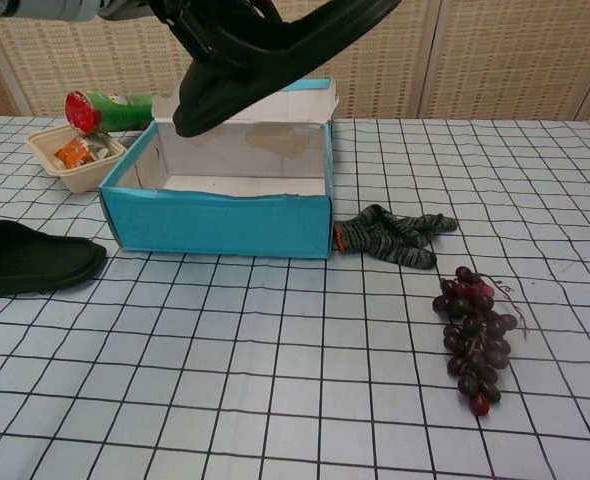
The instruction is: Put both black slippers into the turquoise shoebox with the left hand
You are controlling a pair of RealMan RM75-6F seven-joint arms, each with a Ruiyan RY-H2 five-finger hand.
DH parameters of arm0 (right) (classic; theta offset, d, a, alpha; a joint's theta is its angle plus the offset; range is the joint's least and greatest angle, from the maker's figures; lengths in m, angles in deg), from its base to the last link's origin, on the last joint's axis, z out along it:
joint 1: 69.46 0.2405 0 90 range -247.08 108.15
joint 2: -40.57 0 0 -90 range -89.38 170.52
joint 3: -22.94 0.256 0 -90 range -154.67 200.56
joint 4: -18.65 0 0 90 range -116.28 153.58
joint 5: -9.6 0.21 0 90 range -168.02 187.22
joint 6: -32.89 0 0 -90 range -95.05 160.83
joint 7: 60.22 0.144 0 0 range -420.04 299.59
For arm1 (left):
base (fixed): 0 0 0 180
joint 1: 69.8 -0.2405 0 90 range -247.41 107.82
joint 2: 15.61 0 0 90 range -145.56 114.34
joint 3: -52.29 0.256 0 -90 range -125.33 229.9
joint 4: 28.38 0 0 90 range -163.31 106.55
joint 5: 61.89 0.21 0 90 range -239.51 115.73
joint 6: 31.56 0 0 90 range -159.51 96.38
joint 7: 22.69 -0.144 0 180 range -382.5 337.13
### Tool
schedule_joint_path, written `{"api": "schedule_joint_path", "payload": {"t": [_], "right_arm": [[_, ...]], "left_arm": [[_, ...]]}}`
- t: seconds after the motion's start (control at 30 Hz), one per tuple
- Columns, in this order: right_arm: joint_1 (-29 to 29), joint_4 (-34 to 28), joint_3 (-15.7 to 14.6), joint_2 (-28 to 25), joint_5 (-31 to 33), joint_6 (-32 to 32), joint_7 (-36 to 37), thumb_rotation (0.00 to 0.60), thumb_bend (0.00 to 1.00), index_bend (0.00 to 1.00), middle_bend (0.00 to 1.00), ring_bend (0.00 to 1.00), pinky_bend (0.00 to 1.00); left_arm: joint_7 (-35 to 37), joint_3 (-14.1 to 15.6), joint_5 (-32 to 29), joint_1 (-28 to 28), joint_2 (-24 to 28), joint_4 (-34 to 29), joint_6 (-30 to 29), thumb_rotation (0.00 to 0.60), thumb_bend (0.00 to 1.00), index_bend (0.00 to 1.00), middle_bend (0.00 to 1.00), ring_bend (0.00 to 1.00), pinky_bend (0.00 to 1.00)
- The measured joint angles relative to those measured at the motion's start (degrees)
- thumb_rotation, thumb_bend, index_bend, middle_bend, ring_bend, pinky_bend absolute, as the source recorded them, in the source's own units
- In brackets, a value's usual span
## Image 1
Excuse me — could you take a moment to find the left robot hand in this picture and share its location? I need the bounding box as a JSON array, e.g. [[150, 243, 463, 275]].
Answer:
[[97, 0, 217, 63]]

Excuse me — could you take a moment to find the black slipper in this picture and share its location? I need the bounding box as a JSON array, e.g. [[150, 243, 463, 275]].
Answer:
[[0, 219, 108, 300], [171, 0, 403, 139]]

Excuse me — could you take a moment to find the blue cardboard shoe box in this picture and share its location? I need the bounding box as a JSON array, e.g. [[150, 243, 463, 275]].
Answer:
[[98, 77, 340, 261]]

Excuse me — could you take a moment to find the green chips can red lid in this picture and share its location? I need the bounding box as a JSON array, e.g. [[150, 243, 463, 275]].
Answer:
[[64, 89, 174, 137]]

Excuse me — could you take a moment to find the white crumpled wrapper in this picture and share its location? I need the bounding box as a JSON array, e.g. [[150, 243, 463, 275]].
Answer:
[[81, 133, 112, 162]]

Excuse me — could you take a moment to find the orange snack packet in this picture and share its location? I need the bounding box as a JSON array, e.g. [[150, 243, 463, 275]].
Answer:
[[54, 138, 96, 168]]

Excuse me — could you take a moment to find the beige takeaway food container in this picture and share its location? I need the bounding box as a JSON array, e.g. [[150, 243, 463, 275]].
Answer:
[[25, 124, 129, 194]]

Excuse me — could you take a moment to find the woven bamboo folding screen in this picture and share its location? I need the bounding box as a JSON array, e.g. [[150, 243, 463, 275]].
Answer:
[[0, 0, 590, 124]]

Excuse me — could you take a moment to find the grey striped sock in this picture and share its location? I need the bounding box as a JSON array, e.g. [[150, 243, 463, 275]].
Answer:
[[333, 203, 459, 273]]

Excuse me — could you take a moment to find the dark red grape bunch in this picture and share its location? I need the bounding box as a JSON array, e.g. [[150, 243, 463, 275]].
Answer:
[[431, 265, 532, 418]]

